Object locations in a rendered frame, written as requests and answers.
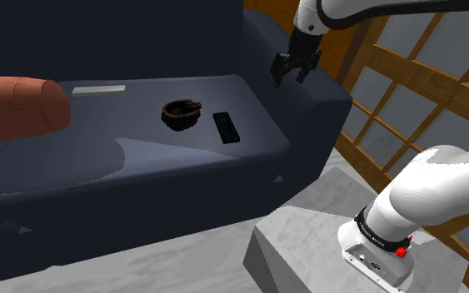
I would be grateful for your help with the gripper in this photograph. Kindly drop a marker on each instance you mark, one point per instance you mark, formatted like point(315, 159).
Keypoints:
point(302, 46)

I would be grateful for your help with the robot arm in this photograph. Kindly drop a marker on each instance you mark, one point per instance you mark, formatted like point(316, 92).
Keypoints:
point(433, 190)

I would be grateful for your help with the black remote control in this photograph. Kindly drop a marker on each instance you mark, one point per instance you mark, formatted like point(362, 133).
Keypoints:
point(226, 127)

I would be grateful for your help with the dark brown woven basket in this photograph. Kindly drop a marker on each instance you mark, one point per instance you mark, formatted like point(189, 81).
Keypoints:
point(180, 115)

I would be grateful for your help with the wooden lattice window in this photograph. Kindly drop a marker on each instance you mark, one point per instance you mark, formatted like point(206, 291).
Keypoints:
point(421, 85)

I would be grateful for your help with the dark blue sofa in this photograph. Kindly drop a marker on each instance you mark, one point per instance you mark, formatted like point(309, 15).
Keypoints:
point(144, 162)

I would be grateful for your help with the grey robot stand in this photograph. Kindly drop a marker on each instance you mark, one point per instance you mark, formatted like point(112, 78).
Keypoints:
point(323, 259)

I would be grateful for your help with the flat grey white bar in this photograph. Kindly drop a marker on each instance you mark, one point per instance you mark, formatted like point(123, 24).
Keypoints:
point(98, 90)

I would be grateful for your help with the orange bolster cushion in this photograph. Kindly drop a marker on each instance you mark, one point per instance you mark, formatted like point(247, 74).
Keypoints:
point(12, 108)

